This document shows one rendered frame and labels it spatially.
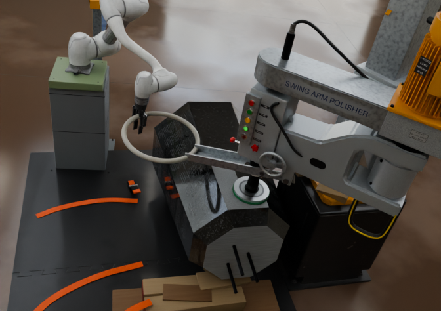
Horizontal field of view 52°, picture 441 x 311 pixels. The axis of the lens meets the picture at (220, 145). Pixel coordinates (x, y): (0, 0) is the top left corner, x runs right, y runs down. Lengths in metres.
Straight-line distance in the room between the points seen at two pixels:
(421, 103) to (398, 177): 0.38
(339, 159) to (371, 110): 0.31
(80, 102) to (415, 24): 2.34
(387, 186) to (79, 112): 2.33
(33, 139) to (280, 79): 2.76
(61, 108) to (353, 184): 2.26
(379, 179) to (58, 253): 2.17
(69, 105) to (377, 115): 2.33
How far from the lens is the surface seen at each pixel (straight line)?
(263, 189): 2.69
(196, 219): 2.67
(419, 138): 2.06
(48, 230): 3.51
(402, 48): 2.58
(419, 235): 4.19
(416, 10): 2.52
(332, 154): 2.23
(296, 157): 2.30
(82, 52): 3.50
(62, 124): 3.71
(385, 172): 2.22
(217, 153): 2.72
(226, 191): 2.66
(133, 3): 3.07
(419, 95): 2.01
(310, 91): 2.10
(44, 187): 3.83
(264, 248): 2.76
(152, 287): 2.94
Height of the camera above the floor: 2.60
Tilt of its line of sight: 37 degrees down
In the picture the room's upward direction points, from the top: 11 degrees clockwise
